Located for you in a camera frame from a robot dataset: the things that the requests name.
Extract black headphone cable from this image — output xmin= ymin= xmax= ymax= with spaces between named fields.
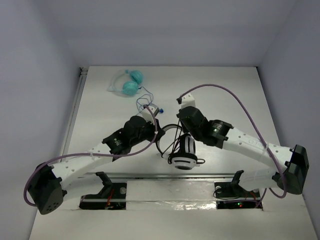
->
xmin=161 ymin=117 xmax=206 ymax=167

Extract white black headphones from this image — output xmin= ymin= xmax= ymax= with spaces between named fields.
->
xmin=155 ymin=123 xmax=206 ymax=171

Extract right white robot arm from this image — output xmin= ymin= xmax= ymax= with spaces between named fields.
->
xmin=177 ymin=106 xmax=310 ymax=197

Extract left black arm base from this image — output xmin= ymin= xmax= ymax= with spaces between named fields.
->
xmin=79 ymin=171 xmax=127 ymax=210

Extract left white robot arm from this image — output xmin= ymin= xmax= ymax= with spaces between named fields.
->
xmin=23 ymin=115 xmax=165 ymax=215

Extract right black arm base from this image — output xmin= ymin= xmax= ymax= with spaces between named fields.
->
xmin=212 ymin=170 xmax=263 ymax=210

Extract teal cat ear headphones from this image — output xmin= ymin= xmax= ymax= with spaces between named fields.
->
xmin=107 ymin=69 xmax=144 ymax=96

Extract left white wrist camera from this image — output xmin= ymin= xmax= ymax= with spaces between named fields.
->
xmin=140 ymin=104 xmax=160 ymax=125

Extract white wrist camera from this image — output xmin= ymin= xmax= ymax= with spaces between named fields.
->
xmin=140 ymin=104 xmax=160 ymax=125
xmin=176 ymin=93 xmax=196 ymax=110

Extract blue thin cable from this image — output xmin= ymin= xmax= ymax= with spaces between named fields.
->
xmin=135 ymin=86 xmax=166 ymax=115

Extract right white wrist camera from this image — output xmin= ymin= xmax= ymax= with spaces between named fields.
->
xmin=176 ymin=93 xmax=196 ymax=110

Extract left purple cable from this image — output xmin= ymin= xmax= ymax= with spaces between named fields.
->
xmin=23 ymin=106 xmax=160 ymax=207

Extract aluminium frame rail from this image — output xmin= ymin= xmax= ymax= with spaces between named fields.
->
xmin=59 ymin=67 xmax=89 ymax=156

